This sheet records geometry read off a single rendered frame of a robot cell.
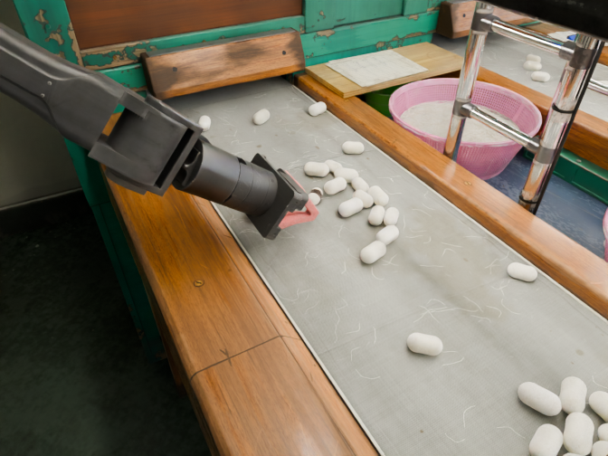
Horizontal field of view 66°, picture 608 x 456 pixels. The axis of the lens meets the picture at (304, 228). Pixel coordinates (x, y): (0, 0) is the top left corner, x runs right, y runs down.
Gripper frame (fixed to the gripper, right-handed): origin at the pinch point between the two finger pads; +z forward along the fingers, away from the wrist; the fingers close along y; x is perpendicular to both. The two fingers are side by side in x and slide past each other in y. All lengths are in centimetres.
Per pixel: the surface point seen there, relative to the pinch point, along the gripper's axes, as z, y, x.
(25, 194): 4, 128, 77
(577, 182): 43, -6, -26
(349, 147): 11.5, 12.7, -8.7
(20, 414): 3, 47, 96
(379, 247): 3.1, -9.7, -2.5
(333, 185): 4.8, 4.3, -3.7
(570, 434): 3.2, -36.4, -2.7
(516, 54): 60, 32, -47
